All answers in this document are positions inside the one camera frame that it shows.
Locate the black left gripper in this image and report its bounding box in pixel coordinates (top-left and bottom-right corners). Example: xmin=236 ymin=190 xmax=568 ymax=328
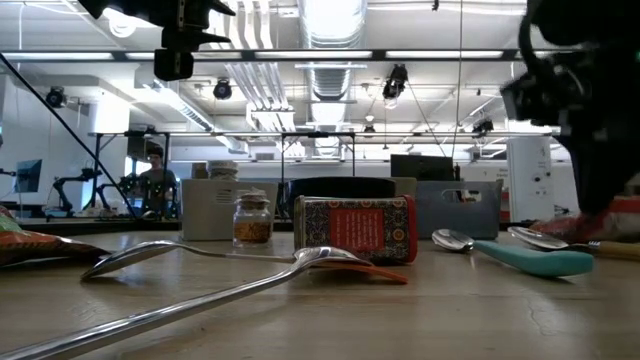
xmin=76 ymin=0 xmax=237 ymax=82

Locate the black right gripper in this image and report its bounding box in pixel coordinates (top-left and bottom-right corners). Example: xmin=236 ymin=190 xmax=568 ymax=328
xmin=499 ymin=46 xmax=640 ymax=217

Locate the red snack packet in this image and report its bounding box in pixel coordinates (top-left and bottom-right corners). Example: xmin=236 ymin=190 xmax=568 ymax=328
xmin=528 ymin=195 xmax=640 ymax=246

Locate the brown-handled metal spoon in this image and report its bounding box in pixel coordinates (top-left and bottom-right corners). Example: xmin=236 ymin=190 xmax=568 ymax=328
xmin=508 ymin=225 xmax=640 ymax=262

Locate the teal-handled metal spoon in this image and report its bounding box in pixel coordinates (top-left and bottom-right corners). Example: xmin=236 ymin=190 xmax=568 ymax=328
xmin=431 ymin=228 xmax=597 ymax=280

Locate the white-lidded spice shaker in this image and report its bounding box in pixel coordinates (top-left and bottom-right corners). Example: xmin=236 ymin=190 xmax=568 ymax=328
xmin=206 ymin=159 xmax=241 ymax=183

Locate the small cork-stoppered glass jar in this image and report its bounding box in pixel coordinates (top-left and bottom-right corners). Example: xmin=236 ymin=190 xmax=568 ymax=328
xmin=231 ymin=187 xmax=274 ymax=250

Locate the orange-handled small spoon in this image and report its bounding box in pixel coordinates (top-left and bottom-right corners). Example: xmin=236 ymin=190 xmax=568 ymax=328
xmin=80 ymin=239 xmax=410 ymax=287

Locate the orange snack packet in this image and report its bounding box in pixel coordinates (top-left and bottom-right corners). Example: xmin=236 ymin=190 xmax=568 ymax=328
xmin=0 ymin=227 xmax=111 ymax=267

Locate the green and pink snack packet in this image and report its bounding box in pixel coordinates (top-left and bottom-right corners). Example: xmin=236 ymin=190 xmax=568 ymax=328
xmin=0 ymin=205 xmax=23 ymax=234

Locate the long silver spoon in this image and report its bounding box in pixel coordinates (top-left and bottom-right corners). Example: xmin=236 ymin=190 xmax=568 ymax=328
xmin=0 ymin=245 xmax=374 ymax=360

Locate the black ceiling spotlight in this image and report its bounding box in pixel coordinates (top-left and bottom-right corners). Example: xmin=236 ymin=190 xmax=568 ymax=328
xmin=471 ymin=118 xmax=496 ymax=137
xmin=44 ymin=86 xmax=68 ymax=110
xmin=380 ymin=63 xmax=410 ymax=109
xmin=212 ymin=77 xmax=235 ymax=101

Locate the white pillar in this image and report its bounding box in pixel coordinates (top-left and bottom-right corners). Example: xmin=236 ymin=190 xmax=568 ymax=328
xmin=505 ymin=133 xmax=557 ymax=224

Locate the person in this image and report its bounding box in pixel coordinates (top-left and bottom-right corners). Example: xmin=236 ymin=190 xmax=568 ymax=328
xmin=136 ymin=144 xmax=179 ymax=218

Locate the dark grey plastic bin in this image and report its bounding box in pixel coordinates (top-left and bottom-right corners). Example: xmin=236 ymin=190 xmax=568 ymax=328
xmin=415 ymin=179 xmax=504 ymax=242

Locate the wide dark monitor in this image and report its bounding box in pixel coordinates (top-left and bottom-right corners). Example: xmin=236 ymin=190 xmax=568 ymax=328
xmin=389 ymin=153 xmax=458 ymax=183

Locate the light grey plastic bin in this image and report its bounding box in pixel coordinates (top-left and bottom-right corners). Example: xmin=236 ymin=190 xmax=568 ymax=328
xmin=180 ymin=178 xmax=280 ymax=243

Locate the red and black bowl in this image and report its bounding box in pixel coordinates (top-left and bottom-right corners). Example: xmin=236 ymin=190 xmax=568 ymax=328
xmin=284 ymin=175 xmax=399 ymax=221

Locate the small blue-lit monitor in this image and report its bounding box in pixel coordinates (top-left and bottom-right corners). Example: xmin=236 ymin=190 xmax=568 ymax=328
xmin=13 ymin=158 xmax=44 ymax=195

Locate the silver ventilation duct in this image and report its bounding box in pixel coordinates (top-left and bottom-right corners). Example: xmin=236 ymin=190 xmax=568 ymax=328
xmin=298 ymin=0 xmax=369 ymax=102

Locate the black background workstation frame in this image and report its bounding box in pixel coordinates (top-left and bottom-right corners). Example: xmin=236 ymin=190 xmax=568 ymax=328
xmin=89 ymin=129 xmax=358 ymax=191

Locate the long thin black cable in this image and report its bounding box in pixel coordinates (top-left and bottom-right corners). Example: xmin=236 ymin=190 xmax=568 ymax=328
xmin=0 ymin=50 xmax=138 ymax=218

